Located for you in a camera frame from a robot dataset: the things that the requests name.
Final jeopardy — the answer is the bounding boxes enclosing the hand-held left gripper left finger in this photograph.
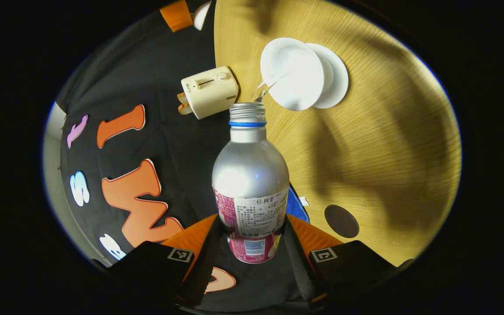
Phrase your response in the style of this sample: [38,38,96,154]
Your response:
[89,213,225,309]

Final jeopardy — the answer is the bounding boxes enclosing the white saucer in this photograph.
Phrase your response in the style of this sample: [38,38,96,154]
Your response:
[307,43,349,109]

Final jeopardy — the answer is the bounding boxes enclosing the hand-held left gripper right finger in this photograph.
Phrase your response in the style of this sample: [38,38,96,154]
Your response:
[283,213,414,308]

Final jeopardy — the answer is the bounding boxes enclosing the silver water bottle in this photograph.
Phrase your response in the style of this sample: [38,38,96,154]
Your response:
[212,102,290,264]

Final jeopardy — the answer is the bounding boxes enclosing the black backdrop cloth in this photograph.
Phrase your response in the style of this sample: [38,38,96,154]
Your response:
[54,0,318,312]

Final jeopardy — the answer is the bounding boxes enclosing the dark round coaster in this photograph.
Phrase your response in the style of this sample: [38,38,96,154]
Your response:
[324,205,360,239]

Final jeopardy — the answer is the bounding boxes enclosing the white toaster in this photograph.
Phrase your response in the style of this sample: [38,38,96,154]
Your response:
[180,66,239,120]

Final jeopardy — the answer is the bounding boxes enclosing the blue cloth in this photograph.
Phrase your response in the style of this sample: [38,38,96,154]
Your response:
[286,186,310,224]

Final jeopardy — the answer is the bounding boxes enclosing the white teacup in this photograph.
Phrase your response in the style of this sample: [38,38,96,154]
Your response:
[260,37,325,112]

